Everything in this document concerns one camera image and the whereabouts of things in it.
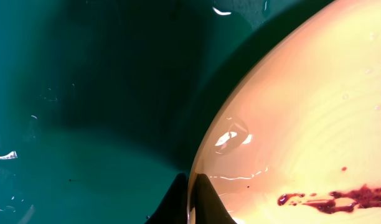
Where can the yellow-green plate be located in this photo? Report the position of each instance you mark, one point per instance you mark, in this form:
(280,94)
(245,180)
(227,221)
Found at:
(299,139)

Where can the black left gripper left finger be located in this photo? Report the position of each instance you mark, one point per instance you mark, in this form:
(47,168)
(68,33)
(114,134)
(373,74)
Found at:
(173,206)

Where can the teal plastic tray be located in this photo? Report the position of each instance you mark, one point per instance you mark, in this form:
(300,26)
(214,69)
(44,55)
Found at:
(103,103)

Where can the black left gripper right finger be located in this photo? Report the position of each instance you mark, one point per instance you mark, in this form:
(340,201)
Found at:
(209,208)

